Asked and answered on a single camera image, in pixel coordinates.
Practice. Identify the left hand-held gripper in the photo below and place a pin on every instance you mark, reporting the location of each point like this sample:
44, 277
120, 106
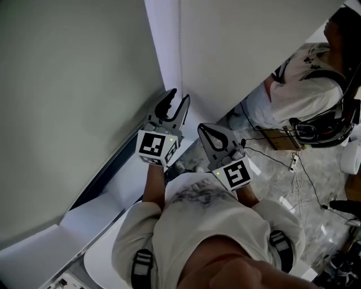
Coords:
152, 145

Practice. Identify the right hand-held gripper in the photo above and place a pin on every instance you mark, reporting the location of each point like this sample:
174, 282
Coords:
234, 175

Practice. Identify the white roller blind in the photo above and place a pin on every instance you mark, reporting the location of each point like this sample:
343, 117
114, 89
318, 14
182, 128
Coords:
70, 98

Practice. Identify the person's left forearm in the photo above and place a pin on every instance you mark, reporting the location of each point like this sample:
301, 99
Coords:
153, 183

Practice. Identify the person's right forearm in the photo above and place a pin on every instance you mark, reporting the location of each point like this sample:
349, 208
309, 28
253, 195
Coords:
248, 196

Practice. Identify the person's right shoe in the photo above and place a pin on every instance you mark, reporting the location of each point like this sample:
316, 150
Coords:
198, 169

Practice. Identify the person's shoe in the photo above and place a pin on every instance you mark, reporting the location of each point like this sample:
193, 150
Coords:
198, 169
179, 167

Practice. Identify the person's left shoe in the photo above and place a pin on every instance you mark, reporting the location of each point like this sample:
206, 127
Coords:
179, 167

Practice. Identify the white flat board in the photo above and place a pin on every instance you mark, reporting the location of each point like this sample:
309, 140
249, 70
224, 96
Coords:
255, 168

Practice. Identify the brown cardboard box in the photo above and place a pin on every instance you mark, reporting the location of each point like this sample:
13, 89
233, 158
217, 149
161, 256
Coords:
282, 141

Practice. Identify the person's white t-shirt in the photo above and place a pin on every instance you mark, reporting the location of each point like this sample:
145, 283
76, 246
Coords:
203, 214

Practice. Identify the white power strip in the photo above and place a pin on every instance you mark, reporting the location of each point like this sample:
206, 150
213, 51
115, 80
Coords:
294, 163

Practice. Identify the black backpack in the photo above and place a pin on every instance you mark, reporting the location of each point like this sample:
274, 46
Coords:
324, 135

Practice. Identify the person's head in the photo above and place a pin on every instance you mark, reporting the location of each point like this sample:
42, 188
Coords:
239, 268

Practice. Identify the white window sill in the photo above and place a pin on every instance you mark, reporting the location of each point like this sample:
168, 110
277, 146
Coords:
90, 214

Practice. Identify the black box device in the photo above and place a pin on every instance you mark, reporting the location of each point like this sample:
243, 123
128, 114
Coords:
344, 205

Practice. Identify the white round stool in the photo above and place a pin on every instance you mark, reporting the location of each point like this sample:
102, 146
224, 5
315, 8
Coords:
98, 254

